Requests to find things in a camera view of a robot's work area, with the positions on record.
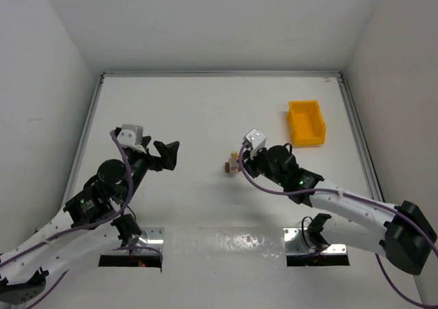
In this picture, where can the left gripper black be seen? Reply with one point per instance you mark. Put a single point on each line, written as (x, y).
(150, 153)

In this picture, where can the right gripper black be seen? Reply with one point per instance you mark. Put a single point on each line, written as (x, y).
(251, 165)

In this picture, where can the patterned small wood block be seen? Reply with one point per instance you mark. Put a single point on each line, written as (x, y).
(234, 156)

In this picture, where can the light wood cube block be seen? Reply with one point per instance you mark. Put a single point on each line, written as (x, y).
(233, 164)

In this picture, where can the dark brown wood block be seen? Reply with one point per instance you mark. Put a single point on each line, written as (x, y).
(227, 168)

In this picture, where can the yellow plastic bin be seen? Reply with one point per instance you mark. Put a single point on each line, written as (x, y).
(306, 124)

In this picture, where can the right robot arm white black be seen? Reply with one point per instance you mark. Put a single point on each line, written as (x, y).
(399, 232)

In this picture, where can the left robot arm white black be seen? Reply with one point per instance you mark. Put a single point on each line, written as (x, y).
(90, 223)

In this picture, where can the white front cover board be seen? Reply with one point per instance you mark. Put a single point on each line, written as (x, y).
(233, 268)

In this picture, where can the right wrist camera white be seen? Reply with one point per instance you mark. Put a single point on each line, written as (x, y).
(256, 140)

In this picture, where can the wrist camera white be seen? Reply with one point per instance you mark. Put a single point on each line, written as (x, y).
(130, 136)
(256, 140)

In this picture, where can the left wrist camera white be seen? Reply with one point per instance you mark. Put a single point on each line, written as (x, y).
(130, 136)

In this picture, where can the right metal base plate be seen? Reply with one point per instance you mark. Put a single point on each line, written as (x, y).
(297, 244)

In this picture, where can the metal base plate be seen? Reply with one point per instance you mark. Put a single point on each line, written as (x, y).
(149, 242)
(297, 244)

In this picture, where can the aluminium frame rail left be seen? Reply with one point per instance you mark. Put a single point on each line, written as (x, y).
(73, 185)

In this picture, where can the aluminium frame rail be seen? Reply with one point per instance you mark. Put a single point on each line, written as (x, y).
(224, 73)
(374, 188)
(73, 185)

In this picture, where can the aluminium frame rail back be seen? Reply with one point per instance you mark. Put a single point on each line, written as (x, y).
(224, 73)

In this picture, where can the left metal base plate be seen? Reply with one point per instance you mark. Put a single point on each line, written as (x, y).
(149, 242)

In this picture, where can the aluminium frame rail right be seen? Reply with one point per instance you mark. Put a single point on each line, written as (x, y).
(374, 188)

